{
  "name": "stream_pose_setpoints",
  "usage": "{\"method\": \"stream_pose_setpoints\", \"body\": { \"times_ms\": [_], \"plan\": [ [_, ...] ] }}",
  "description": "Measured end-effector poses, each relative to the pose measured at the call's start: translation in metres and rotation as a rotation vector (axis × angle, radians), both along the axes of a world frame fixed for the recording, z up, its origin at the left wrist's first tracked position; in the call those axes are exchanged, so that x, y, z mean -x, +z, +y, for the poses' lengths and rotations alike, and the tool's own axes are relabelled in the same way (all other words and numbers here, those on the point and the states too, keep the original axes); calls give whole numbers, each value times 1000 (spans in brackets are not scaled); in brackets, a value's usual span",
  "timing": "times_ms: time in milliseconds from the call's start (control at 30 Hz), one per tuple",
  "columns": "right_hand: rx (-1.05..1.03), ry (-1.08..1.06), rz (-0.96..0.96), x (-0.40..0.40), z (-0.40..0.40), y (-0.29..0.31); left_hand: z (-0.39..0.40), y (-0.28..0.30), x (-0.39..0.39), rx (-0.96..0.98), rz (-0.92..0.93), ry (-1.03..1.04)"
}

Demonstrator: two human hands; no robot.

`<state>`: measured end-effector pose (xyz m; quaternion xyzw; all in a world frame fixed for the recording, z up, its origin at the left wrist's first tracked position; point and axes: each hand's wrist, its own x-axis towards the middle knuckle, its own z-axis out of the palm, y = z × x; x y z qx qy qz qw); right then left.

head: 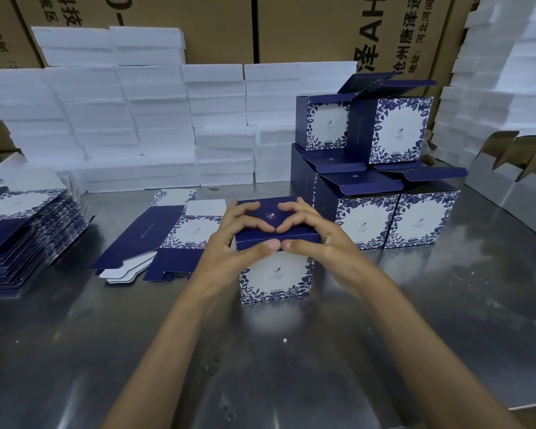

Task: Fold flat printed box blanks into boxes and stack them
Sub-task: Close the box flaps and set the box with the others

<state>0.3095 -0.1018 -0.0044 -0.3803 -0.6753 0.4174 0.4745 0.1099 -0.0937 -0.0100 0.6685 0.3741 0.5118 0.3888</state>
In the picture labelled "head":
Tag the person's left hand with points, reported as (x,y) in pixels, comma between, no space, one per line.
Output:
(216,263)

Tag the person's right hand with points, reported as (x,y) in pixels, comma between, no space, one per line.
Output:
(339,259)

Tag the person's right thumb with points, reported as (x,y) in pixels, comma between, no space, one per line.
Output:
(301,246)

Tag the person's left thumb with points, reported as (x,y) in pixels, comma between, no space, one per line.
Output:
(259,248)

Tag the blue floral gift box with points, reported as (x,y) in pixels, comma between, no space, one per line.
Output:
(274,279)
(422,218)
(306,174)
(400,129)
(326,125)
(364,218)

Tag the person's left forearm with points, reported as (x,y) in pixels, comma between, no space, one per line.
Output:
(169,352)

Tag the person's right forearm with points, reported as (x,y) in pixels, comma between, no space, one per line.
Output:
(424,352)

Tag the open blue floral gift box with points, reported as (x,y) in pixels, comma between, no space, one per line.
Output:
(326,125)
(400,129)
(364,218)
(422,218)
(306,174)

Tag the flat unfolded blue floral box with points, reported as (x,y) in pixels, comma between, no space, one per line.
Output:
(152,232)

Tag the flat white box blank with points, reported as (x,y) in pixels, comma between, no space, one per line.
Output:
(125,272)

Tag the white corrugated open carton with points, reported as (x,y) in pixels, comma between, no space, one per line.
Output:
(534,201)
(489,174)

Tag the brown printed cardboard carton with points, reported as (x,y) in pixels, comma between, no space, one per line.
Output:
(196,17)
(339,26)
(0,31)

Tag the stack of flat blue cartons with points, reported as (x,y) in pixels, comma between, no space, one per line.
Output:
(22,236)

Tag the tall pile of white foam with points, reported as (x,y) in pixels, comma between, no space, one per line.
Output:
(496,62)

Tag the wall of white foam blocks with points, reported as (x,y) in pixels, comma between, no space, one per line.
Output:
(138,120)

